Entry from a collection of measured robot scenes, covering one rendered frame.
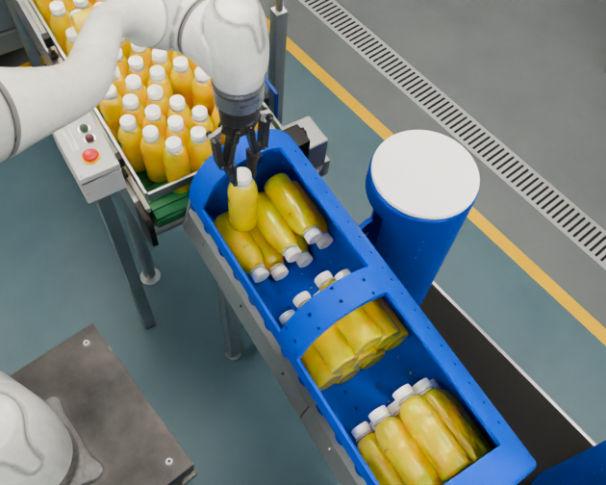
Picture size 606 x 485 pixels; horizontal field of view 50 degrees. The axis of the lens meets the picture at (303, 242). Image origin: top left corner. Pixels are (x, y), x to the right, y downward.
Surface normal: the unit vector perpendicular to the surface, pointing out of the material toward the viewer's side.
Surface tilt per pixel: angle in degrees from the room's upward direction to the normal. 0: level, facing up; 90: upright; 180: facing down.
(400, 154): 0
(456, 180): 0
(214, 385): 0
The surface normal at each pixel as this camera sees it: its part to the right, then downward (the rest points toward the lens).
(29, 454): 0.83, 0.28
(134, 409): 0.07, -0.51
